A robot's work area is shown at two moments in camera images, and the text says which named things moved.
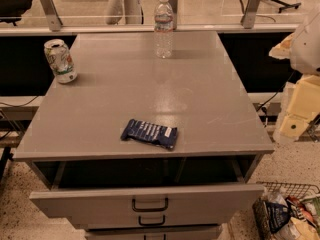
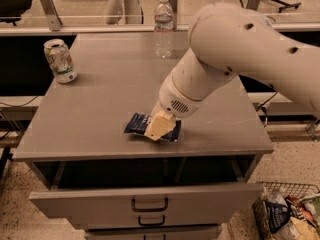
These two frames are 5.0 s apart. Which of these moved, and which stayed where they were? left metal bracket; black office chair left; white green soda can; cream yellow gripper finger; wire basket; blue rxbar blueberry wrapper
Moved: blue rxbar blueberry wrapper; cream yellow gripper finger
Stayed: black office chair left; left metal bracket; white green soda can; wire basket
